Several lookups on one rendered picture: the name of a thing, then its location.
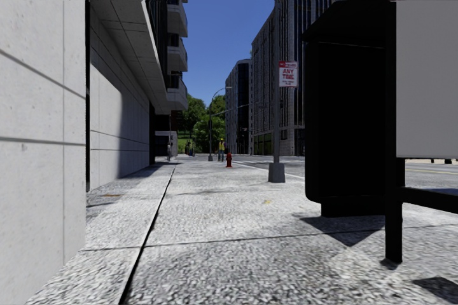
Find grey street lamp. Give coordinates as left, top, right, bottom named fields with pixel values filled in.
left=207, top=86, right=233, bottom=162

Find pale concrete building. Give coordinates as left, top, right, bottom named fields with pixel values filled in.
left=0, top=0, right=189, bottom=305

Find grey stone building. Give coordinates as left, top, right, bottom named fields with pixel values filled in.
left=249, top=0, right=333, bottom=157

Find black bus shelter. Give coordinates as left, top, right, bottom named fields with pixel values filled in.
left=302, top=0, right=458, bottom=264

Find sign on a post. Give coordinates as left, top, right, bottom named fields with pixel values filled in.
left=268, top=0, right=299, bottom=184

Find trees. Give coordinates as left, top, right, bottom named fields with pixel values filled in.
left=177, top=94, right=226, bottom=154

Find dark glass building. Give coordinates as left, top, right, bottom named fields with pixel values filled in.
left=225, top=58, right=253, bottom=155

